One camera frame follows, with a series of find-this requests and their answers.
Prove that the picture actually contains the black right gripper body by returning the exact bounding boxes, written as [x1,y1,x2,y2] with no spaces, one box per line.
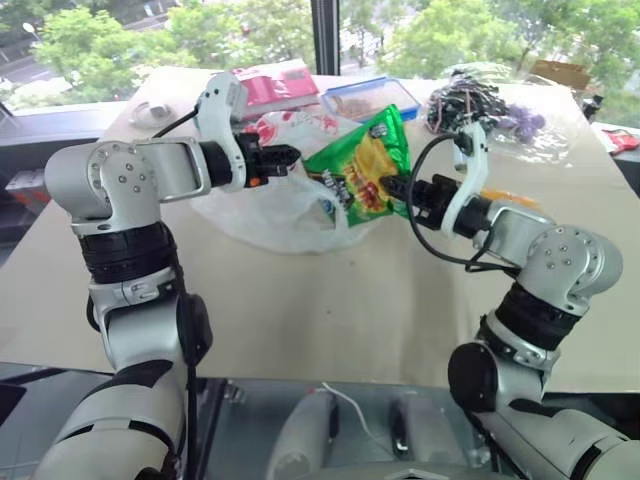
[411,173,464,231]

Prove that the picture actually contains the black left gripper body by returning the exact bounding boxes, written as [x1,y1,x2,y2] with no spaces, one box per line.
[236,130,275,189]

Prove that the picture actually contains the green snack bag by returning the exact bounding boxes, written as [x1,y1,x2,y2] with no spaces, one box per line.
[303,103,413,229]

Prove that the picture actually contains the white translucent plastic bag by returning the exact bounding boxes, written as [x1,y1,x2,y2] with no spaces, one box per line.
[188,110,387,256]

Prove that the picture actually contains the clear plastic bag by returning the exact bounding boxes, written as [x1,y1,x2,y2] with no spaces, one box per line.
[424,63,599,166]

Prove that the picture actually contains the pink and white box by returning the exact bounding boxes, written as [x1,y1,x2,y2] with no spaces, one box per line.
[227,63,321,122]

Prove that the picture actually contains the orange packet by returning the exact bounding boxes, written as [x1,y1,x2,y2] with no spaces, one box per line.
[480,186,540,210]

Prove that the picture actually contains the clear container with blue lid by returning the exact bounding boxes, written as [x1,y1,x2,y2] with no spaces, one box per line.
[319,75,422,124]

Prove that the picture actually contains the bundle of black clips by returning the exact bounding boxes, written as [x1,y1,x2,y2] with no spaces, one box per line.
[424,67,507,136]

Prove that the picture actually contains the small white object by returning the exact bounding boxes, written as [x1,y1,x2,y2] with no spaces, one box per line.
[131,100,170,127]

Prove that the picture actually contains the purple bundle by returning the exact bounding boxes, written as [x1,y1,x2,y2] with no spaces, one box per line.
[499,102,547,142]

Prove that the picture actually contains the brown cardboard box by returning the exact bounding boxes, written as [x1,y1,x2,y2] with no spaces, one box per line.
[528,58,592,92]

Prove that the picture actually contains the small black object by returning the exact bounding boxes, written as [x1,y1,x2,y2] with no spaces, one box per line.
[581,93,605,122]

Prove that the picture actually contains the red packet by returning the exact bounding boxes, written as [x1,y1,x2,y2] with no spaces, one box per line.
[601,128,640,154]

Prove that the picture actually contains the grey rounded shape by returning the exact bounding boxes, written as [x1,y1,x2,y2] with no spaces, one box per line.
[263,389,342,480]

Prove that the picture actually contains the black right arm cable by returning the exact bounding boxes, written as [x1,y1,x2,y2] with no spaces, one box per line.
[407,133,522,274]

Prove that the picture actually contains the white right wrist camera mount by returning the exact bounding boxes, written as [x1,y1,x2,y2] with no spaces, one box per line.
[439,122,490,236]

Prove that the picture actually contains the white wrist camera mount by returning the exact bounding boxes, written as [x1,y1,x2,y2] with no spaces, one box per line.
[439,122,490,236]
[192,72,251,194]

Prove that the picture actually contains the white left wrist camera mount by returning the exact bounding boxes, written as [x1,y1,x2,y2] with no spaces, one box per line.
[192,72,251,194]

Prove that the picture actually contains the dark window frame post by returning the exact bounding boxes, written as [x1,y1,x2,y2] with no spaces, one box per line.
[309,0,344,77]

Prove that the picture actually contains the thin white cable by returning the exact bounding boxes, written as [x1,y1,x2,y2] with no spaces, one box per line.
[321,381,387,447]

